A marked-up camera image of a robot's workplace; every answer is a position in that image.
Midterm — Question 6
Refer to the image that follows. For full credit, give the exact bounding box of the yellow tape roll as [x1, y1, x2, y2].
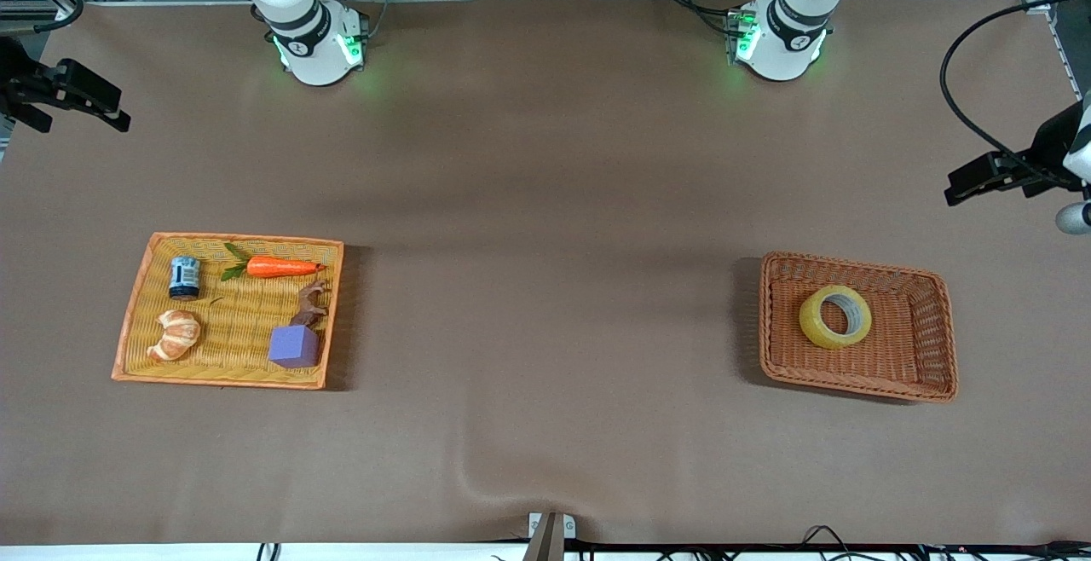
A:
[798, 283, 875, 351]

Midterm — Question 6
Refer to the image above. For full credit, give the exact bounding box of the brown wicker basket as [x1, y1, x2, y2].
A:
[757, 252, 959, 406]

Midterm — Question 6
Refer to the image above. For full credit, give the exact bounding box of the small blue can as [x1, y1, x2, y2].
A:
[168, 255, 203, 302]

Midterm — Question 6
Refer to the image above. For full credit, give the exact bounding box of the orange toy carrot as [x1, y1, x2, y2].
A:
[219, 241, 326, 282]

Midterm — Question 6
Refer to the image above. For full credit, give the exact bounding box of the toy croissant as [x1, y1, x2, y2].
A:
[146, 309, 203, 364]

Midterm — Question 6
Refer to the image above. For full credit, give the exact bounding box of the yellow wicker tray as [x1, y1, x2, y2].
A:
[111, 232, 345, 391]

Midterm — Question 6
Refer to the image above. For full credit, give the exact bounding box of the brown toy horse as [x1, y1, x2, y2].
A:
[289, 280, 331, 329]

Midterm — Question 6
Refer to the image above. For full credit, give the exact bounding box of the purple cube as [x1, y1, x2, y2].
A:
[267, 324, 322, 371]

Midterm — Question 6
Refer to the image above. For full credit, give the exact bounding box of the metal table clamp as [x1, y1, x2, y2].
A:
[522, 512, 577, 561]

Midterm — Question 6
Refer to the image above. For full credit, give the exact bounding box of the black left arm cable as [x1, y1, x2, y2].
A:
[939, 0, 1091, 171]

